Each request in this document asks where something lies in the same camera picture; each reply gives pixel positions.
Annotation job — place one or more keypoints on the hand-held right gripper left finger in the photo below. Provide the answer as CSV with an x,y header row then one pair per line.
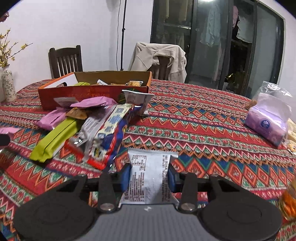
x,y
124,176

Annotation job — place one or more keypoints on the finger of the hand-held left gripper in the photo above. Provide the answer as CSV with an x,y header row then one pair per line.
x,y
4,140

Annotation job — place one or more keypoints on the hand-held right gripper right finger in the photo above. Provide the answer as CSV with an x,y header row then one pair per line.
x,y
171,178

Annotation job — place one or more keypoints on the purple snack packet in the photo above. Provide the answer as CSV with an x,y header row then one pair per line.
x,y
9,130

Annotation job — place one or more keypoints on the silver snack packet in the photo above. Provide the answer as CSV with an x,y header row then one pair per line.
x,y
148,176

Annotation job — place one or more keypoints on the pile of snack packets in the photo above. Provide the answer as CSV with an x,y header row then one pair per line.
x,y
69,129

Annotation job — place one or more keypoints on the orange cardboard box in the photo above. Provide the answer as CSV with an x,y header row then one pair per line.
x,y
92,95

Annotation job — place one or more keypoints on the small floral vase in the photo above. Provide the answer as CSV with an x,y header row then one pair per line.
x,y
8,85

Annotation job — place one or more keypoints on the yellow flower branches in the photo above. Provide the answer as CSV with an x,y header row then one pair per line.
x,y
4,53

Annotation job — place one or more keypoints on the dark wooden chair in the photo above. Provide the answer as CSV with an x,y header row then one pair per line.
x,y
66,62

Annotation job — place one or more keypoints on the purple tissue pack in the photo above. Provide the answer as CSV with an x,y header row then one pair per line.
x,y
266,122

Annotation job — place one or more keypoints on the beige jacket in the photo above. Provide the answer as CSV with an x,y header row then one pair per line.
x,y
143,58

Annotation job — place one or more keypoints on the glass cup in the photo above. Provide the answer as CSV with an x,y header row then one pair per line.
x,y
289,204

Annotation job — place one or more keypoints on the clear plastic bag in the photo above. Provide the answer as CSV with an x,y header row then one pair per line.
x,y
275,89

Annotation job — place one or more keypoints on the studio light on stand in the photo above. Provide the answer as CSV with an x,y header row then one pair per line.
x,y
122,34

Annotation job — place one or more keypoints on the black sliding glass door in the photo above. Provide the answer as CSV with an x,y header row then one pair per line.
x,y
161,34

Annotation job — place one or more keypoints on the hanging light blue shirt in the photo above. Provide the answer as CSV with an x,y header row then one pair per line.
x,y
210,25

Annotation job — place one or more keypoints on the hanging white shirt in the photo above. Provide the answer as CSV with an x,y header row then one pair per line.
x,y
245,30

